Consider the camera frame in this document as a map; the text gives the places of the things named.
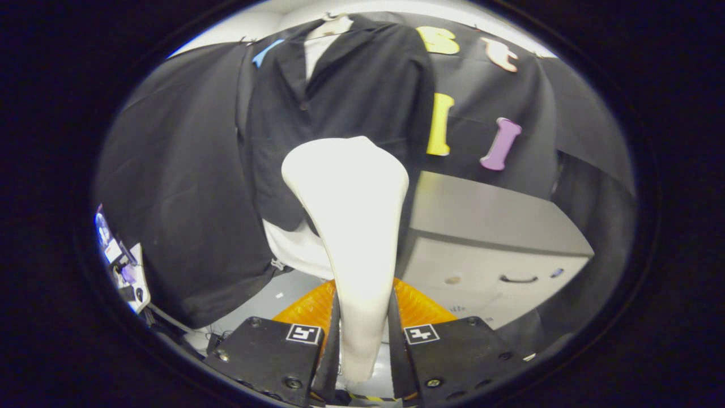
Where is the grey cabinet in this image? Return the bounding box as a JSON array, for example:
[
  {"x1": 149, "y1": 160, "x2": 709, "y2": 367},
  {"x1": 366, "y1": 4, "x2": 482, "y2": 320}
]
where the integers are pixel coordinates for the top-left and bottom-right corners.
[{"x1": 395, "y1": 170, "x2": 595, "y2": 330}]

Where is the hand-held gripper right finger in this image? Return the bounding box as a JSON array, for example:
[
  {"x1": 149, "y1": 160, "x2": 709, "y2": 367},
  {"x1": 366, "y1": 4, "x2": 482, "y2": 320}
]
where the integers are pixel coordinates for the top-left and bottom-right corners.
[{"x1": 388, "y1": 278, "x2": 530, "y2": 403}]

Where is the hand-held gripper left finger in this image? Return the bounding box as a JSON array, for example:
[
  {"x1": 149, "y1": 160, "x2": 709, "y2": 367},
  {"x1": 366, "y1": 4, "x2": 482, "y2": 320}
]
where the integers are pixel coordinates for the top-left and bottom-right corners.
[{"x1": 203, "y1": 279, "x2": 340, "y2": 406}]

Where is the black suit jacket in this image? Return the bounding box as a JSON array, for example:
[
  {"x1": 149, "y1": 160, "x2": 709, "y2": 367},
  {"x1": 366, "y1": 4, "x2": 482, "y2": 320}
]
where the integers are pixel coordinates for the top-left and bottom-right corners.
[{"x1": 238, "y1": 14, "x2": 437, "y2": 236}]

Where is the black backdrop cloth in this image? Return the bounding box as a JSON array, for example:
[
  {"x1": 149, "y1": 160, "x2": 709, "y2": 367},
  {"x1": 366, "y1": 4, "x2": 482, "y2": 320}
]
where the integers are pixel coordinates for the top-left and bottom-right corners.
[{"x1": 93, "y1": 11, "x2": 638, "y2": 346}]

